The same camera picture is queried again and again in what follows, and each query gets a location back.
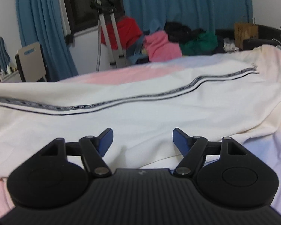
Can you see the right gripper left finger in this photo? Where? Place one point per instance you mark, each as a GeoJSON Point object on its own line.
{"type": "Point", "coordinates": [93, 149]}

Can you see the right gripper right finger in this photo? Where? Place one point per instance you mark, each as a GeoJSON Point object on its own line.
{"type": "Point", "coordinates": [193, 151]}

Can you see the white sweatpants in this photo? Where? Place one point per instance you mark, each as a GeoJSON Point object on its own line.
{"type": "Point", "coordinates": [140, 121]}

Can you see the pastel bed sheet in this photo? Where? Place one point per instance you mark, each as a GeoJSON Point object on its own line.
{"type": "Point", "coordinates": [142, 74]}

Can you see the white dressing table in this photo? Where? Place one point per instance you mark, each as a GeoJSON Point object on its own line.
{"type": "Point", "coordinates": [10, 78]}

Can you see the green garment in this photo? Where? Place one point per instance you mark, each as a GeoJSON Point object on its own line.
{"type": "Point", "coordinates": [203, 44]}

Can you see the pink garment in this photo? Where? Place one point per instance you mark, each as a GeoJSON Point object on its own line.
{"type": "Point", "coordinates": [160, 49]}

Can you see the beige black chair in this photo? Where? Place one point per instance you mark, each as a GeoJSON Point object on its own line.
{"type": "Point", "coordinates": [29, 60]}

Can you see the black garment pile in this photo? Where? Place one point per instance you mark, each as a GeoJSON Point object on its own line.
{"type": "Point", "coordinates": [181, 34]}

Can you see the red garment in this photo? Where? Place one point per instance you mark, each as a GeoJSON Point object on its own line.
{"type": "Point", "coordinates": [128, 31]}

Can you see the brown paper bag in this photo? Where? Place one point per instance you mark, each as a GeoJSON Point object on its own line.
{"type": "Point", "coordinates": [244, 30]}

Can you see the dark window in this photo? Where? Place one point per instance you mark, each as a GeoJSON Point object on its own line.
{"type": "Point", "coordinates": [83, 14]}

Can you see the black sofa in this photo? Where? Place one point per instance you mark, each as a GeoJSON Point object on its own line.
{"type": "Point", "coordinates": [266, 36]}

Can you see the blue left curtain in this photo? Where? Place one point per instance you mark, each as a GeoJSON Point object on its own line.
{"type": "Point", "coordinates": [40, 21]}

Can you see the blue curtain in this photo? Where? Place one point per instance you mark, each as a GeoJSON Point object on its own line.
{"type": "Point", "coordinates": [209, 15]}
{"type": "Point", "coordinates": [40, 21]}

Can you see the silver tripod stand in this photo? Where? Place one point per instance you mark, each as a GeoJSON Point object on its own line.
{"type": "Point", "coordinates": [107, 32]}

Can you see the blue right curtain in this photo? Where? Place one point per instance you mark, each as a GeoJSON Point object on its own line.
{"type": "Point", "coordinates": [209, 15]}

